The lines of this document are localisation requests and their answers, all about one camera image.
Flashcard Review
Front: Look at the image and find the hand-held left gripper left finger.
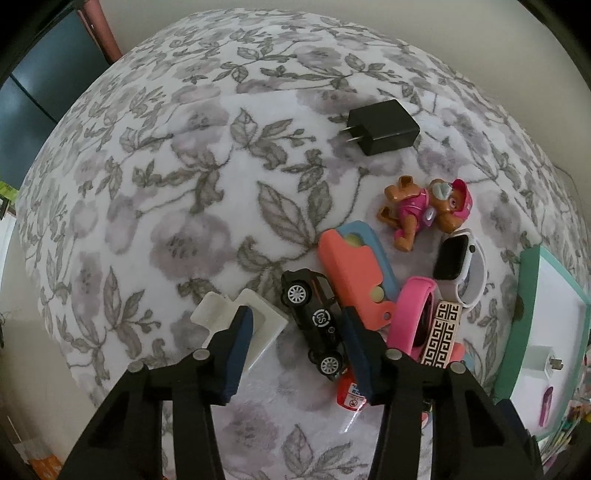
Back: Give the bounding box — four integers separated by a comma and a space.
60, 305, 254, 480

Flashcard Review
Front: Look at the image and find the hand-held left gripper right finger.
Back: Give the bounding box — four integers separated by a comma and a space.
341, 305, 543, 480

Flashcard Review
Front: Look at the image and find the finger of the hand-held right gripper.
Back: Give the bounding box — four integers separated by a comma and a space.
496, 399, 542, 480

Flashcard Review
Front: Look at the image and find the small red bottle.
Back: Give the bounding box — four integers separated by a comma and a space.
335, 369, 370, 435

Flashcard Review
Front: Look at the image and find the white plastic hook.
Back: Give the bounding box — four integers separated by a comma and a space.
191, 288, 288, 372

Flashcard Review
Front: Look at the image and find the black toy car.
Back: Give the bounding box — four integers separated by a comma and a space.
281, 269, 349, 381

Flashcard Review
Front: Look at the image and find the pink smartwatch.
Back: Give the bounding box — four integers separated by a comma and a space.
387, 276, 439, 363

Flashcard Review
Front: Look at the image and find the black patterned lighter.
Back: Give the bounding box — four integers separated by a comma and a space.
418, 300, 465, 370

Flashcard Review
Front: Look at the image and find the coral and blue plastic toy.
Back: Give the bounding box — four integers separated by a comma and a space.
318, 220, 402, 330

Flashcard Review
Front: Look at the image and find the teal-edged white box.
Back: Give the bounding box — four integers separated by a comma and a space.
492, 244, 591, 444

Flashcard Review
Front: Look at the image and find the purple lighter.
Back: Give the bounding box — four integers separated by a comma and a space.
539, 387, 554, 428

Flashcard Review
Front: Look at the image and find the white charger plug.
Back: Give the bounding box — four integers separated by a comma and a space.
529, 346, 564, 381

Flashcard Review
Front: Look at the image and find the white smartwatch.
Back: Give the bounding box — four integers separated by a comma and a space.
433, 228, 488, 309

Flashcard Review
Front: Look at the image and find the brown dog toy figure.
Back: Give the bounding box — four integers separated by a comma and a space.
378, 175, 474, 252

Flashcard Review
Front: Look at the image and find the floral printed blanket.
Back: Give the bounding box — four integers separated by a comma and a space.
14, 9, 578, 480

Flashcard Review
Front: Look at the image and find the orange packet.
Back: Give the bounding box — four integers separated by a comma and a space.
28, 455, 63, 480

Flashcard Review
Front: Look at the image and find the black charger plug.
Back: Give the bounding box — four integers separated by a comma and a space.
339, 99, 421, 157

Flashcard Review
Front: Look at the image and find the dark blue cabinet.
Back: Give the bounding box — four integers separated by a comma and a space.
0, 9, 109, 190

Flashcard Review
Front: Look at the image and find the pink furniture post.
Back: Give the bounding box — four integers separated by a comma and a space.
76, 0, 123, 63

